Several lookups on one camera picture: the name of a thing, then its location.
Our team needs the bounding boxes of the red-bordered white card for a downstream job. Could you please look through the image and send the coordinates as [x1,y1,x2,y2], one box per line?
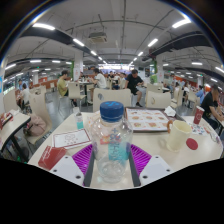
[51,128,92,150]

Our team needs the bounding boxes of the small teal bottle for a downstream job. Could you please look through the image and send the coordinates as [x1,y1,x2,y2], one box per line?
[74,111,85,131]

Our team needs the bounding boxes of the cream dining chair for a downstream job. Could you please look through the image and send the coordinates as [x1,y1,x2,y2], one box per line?
[145,90,173,109]
[92,87,133,113]

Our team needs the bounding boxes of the flat round red coaster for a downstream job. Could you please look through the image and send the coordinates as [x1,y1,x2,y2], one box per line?
[185,137,199,151]

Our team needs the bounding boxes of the red paper cup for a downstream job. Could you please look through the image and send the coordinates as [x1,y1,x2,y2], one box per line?
[192,105,206,126]

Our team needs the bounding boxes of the ceiling strip lights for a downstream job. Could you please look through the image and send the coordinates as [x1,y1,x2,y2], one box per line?
[3,18,224,83]

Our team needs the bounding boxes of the crumpled white napkin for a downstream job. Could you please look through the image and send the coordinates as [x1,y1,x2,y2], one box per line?
[163,105,177,118]

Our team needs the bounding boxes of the neighbouring cream table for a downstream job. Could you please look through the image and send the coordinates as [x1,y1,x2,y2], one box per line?
[0,111,32,161]

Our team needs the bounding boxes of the pink backpack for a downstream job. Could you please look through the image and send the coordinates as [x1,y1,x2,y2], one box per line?
[23,113,48,137]

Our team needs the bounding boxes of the brown tray with paper liner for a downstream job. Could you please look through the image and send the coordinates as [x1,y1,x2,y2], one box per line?
[124,107,184,133]

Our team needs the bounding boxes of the red box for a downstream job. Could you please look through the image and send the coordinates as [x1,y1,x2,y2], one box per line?
[37,145,68,171]

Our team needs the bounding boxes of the person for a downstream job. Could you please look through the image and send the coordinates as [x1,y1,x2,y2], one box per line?
[89,68,108,89]
[18,82,33,113]
[124,68,145,108]
[195,84,206,103]
[200,84,224,129]
[57,69,70,98]

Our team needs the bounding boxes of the clear blue-capped water bottle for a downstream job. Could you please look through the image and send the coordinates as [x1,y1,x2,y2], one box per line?
[89,100,134,184]

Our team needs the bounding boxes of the cream paper cup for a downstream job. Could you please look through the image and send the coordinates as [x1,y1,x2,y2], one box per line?
[165,119,193,153]

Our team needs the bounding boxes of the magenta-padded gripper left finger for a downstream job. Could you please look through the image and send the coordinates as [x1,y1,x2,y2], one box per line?
[49,143,96,188]

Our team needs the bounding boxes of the ceiling air unit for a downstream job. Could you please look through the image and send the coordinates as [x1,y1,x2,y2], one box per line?
[88,31,108,44]

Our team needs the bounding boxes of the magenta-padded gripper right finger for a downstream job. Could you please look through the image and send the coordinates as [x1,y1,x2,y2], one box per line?
[129,143,173,187]

